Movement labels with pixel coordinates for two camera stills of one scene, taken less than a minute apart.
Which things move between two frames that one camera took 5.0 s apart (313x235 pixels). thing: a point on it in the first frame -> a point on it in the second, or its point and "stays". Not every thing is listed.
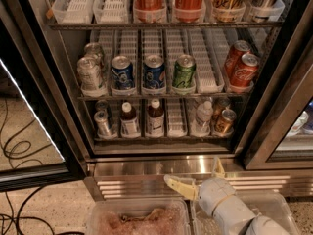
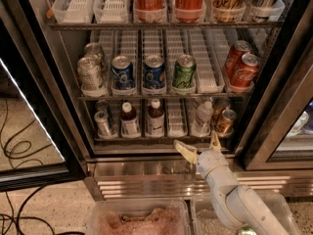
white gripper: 214,193 -> 211,164
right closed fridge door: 283,138 stays
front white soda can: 89,72 stays
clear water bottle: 201,125 stays
